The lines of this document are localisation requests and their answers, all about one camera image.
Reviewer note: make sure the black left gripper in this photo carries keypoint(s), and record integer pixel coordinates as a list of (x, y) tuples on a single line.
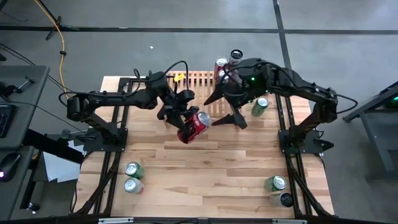
[(172, 101)]

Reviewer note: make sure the small black knob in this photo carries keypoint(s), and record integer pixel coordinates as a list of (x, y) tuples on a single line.
[(33, 207)]

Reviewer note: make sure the small grey cylinder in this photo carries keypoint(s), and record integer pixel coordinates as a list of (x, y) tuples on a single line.
[(65, 134)]

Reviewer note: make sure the black table frame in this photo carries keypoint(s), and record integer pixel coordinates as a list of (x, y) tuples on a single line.
[(314, 147), (93, 143)]

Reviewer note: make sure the black computer mouse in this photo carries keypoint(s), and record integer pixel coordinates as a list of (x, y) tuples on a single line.
[(11, 165)]

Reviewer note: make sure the white paper sheet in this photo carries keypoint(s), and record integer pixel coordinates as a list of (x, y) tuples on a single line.
[(59, 168)]

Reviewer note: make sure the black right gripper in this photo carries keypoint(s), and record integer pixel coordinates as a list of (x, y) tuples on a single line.
[(252, 81)]

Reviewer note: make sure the wooden slatted shelf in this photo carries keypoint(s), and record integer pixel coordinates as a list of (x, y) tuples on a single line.
[(202, 84)]

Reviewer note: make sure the black clamp tool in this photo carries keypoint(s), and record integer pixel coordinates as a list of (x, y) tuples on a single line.
[(9, 89)]

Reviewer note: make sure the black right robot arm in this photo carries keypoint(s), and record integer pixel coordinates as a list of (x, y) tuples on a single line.
[(304, 88)]

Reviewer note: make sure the black right table frame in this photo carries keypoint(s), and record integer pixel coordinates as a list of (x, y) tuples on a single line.
[(314, 147)]

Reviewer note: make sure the grey metal stand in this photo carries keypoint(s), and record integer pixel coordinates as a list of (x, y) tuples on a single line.
[(377, 146)]

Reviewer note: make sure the black diagonal beam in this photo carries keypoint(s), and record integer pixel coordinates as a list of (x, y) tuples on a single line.
[(53, 146)]

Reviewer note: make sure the black front rail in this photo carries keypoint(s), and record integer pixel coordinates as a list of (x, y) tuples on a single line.
[(199, 221)]

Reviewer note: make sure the black keyboard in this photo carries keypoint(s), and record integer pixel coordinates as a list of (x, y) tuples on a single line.
[(6, 121)]

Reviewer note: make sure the tall slim white can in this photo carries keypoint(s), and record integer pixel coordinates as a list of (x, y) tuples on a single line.
[(236, 54)]

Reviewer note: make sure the green soda can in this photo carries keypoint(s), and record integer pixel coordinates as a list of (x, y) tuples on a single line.
[(133, 169), (276, 183), (259, 107)]

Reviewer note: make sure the yellow tag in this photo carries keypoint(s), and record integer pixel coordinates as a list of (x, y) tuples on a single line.
[(179, 77)]

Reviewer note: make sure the black left table frame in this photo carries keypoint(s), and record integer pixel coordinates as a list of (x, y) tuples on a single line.
[(93, 143)]

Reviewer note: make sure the black tripod stand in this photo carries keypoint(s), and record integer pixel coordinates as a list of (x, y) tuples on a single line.
[(58, 22)]

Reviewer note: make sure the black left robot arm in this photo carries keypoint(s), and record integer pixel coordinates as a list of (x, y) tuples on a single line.
[(118, 98)]

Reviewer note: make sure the grey desk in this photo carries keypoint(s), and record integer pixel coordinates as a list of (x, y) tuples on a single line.
[(12, 199), (28, 118)]

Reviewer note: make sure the pink and white can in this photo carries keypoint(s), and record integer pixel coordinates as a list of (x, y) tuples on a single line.
[(133, 185)]

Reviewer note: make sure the pale can with dark lid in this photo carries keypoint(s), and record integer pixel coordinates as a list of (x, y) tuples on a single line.
[(284, 199)]

